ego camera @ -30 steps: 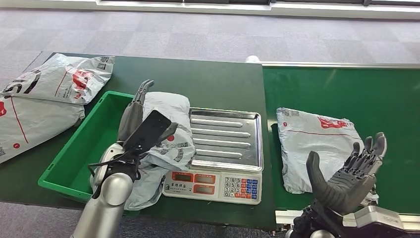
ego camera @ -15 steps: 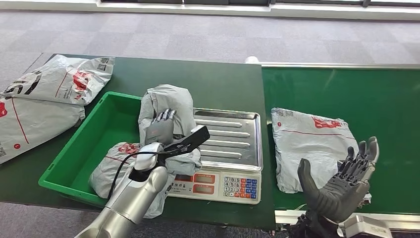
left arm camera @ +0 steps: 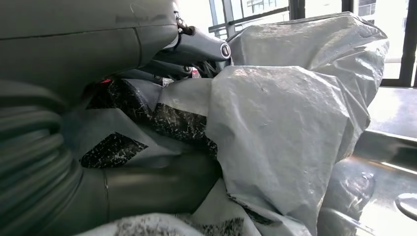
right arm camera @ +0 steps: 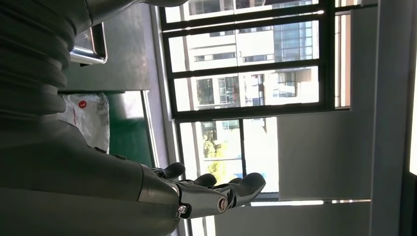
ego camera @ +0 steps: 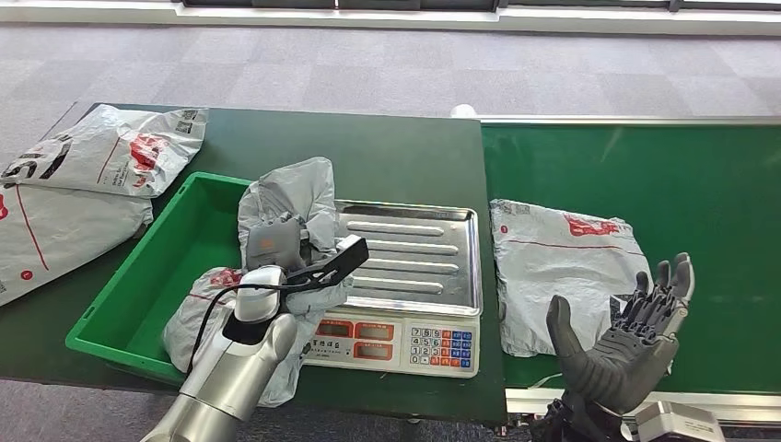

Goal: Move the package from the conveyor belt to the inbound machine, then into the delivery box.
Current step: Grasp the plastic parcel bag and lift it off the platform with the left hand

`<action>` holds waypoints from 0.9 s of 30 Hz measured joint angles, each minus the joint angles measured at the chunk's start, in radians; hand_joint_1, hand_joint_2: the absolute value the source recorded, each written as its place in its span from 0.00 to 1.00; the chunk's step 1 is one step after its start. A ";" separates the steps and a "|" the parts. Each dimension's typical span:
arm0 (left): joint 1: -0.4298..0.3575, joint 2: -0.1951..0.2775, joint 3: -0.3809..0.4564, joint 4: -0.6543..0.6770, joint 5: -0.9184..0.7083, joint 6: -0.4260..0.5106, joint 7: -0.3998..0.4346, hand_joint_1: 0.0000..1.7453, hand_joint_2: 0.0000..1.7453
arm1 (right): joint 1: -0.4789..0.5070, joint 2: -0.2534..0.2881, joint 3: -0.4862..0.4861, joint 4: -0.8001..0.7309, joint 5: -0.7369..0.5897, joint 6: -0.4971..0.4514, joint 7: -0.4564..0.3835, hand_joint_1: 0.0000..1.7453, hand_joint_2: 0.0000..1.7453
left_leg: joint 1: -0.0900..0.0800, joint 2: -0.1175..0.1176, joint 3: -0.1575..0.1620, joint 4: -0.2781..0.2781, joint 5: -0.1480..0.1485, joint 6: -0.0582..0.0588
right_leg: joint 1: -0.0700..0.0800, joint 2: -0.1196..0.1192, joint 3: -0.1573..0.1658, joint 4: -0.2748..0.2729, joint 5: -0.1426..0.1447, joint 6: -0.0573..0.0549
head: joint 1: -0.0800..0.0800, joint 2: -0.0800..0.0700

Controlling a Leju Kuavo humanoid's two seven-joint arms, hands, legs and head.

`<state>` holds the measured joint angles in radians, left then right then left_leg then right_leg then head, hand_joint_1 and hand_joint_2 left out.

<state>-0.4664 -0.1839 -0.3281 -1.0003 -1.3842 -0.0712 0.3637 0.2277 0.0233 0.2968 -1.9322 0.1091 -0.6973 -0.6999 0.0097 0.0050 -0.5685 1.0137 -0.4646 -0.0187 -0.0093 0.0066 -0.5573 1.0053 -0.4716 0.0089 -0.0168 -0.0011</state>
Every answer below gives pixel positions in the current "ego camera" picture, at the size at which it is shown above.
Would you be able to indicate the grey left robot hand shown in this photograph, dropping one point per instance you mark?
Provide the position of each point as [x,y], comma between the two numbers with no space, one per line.
[274,244]

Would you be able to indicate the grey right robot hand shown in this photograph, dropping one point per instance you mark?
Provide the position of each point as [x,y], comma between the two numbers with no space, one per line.
[616,366]

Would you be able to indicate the small grey courier bag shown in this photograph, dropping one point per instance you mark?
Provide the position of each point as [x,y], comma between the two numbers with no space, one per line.
[293,189]

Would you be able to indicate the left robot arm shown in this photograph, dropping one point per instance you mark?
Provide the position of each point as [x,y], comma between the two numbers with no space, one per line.
[238,366]

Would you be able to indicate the green conveyor belt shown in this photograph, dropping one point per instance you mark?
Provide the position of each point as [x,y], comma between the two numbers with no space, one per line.
[671,183]

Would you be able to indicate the green plastic bin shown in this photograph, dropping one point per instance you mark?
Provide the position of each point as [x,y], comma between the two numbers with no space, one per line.
[183,244]

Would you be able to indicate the flat grey courier bag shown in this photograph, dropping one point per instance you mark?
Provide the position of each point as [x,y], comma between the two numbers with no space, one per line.
[549,268]

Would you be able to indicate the electronic scale steel tray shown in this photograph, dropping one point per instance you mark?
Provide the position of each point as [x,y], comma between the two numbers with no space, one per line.
[415,256]

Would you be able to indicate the grey courier bag QR codes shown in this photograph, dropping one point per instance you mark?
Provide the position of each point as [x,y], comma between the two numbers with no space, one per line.
[104,146]

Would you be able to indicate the large grey courier bag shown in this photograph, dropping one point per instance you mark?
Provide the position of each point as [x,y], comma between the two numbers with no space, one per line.
[61,232]

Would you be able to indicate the white round cap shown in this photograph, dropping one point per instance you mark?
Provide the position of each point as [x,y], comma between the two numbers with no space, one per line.
[463,111]

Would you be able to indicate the white window sill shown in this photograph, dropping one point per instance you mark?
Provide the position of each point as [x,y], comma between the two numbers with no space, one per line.
[91,12]

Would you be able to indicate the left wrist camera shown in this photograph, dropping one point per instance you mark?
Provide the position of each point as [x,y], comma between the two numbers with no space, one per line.
[341,259]

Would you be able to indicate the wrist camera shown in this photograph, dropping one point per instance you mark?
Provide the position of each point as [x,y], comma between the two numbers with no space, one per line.
[677,424]
[341,259]

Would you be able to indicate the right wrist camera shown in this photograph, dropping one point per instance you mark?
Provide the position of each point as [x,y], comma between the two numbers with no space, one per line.
[677,424]

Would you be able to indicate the black window frame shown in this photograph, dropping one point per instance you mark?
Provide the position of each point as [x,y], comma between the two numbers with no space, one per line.
[427,3]

